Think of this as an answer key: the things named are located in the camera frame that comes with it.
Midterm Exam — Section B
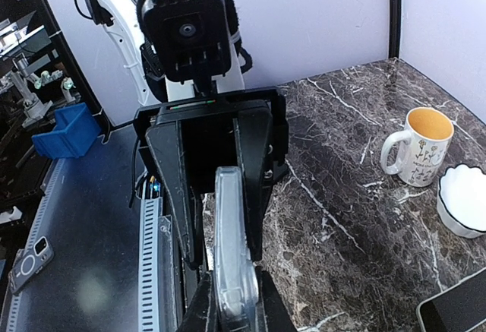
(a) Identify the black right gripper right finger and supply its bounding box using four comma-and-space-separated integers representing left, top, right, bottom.
256, 267, 297, 332

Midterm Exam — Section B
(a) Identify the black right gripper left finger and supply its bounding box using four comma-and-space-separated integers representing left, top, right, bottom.
176, 271, 219, 332

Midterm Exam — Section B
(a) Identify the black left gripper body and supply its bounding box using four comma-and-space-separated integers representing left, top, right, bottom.
134, 87, 289, 194

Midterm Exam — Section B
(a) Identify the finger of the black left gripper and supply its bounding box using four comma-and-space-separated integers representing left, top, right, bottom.
233, 107, 273, 261
146, 121, 204, 270

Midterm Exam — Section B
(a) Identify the clear magsafe phone case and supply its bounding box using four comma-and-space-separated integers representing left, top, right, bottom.
213, 166, 259, 331

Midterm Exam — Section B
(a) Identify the black phone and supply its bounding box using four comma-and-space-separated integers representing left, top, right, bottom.
415, 268, 485, 331

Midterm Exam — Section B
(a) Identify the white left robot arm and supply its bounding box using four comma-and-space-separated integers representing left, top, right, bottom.
85, 0, 289, 268

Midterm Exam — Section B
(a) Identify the phone with magsafe case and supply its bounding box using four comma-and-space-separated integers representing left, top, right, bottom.
9, 236, 54, 296

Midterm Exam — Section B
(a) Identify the blue plastic bin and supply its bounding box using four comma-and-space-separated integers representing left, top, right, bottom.
32, 103, 101, 160

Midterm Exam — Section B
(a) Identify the white floral mug orange inside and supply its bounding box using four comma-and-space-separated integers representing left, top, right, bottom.
380, 107, 454, 188

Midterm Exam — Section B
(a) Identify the white scalloped dish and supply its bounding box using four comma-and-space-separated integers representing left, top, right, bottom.
437, 164, 485, 239

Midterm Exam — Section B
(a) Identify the white slotted cable duct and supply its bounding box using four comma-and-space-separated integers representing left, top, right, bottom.
4, 158, 158, 331

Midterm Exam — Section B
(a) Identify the black left frame post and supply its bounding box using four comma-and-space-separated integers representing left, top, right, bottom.
388, 0, 402, 58

